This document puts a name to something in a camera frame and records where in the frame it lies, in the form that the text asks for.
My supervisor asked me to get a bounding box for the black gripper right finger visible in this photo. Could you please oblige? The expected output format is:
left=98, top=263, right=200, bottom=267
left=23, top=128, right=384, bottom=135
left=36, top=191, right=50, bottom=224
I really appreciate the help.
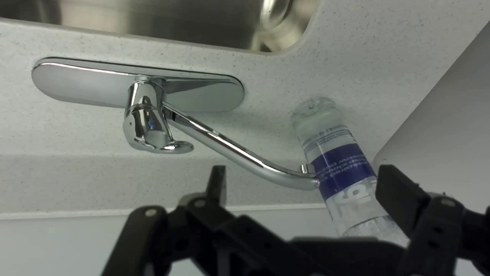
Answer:
left=375, top=165, right=490, bottom=276

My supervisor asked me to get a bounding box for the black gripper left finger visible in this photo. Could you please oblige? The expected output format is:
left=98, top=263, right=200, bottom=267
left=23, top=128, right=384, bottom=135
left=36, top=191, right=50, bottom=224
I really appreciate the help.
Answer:
left=99, top=165, right=285, bottom=276

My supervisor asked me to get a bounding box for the chrome faucet handle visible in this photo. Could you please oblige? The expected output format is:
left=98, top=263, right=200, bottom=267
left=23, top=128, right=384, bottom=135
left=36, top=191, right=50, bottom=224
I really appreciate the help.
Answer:
left=122, top=80, right=193, bottom=154

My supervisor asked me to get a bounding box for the stainless steel sink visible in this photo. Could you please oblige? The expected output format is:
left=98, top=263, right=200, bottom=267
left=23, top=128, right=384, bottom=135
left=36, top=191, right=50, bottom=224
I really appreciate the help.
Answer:
left=0, top=0, right=320, bottom=53

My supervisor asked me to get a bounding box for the clear bottle blue label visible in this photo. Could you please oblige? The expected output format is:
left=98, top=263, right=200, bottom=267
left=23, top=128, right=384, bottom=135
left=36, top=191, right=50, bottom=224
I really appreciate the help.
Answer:
left=291, top=97, right=409, bottom=247

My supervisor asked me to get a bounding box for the chrome faucet base plate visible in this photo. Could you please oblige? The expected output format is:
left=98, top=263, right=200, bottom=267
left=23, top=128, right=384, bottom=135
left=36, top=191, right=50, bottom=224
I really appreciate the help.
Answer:
left=30, top=57, right=245, bottom=114

